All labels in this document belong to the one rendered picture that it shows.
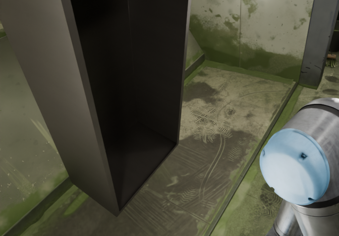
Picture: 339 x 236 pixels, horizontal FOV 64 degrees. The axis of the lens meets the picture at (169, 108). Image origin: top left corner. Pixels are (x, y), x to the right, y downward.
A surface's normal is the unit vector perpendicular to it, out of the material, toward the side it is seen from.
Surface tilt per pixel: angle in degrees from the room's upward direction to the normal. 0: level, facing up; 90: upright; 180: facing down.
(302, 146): 6
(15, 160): 57
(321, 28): 90
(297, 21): 90
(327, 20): 90
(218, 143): 0
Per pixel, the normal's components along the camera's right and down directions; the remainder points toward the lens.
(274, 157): -0.77, 0.40
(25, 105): 0.60, -0.18
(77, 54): 0.82, 0.42
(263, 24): -0.58, 0.58
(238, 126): -0.15, -0.77
